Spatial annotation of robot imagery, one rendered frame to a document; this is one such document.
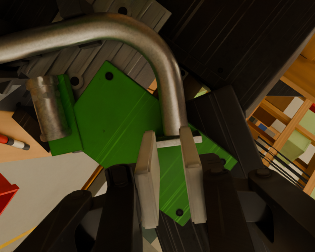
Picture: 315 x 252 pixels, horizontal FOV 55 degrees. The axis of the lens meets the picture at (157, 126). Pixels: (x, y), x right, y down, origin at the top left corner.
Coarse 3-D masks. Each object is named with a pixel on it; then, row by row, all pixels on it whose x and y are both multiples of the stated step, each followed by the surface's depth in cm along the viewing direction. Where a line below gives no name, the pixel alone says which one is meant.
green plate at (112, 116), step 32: (96, 96) 38; (128, 96) 38; (96, 128) 39; (128, 128) 39; (160, 128) 38; (192, 128) 38; (96, 160) 40; (128, 160) 39; (160, 160) 39; (224, 160) 38; (160, 192) 40
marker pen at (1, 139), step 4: (0, 136) 58; (4, 136) 59; (0, 140) 58; (4, 140) 59; (8, 140) 61; (12, 140) 62; (16, 140) 64; (8, 144) 61; (12, 144) 62; (16, 144) 63; (20, 144) 65; (24, 144) 66; (28, 144) 69; (20, 148) 66; (24, 148) 67; (28, 148) 68
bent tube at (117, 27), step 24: (48, 24) 34; (72, 24) 33; (96, 24) 33; (120, 24) 33; (144, 24) 34; (0, 48) 34; (24, 48) 34; (48, 48) 34; (144, 48) 34; (168, 48) 34; (168, 72) 34; (168, 96) 34; (168, 120) 35; (168, 144) 34
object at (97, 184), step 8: (184, 72) 49; (184, 80) 49; (192, 80) 54; (184, 88) 53; (192, 88) 58; (200, 88) 63; (192, 96) 62; (96, 168) 53; (104, 168) 53; (96, 176) 53; (104, 176) 53; (88, 184) 53; (96, 184) 53; (104, 184) 53; (96, 192) 53; (104, 192) 57
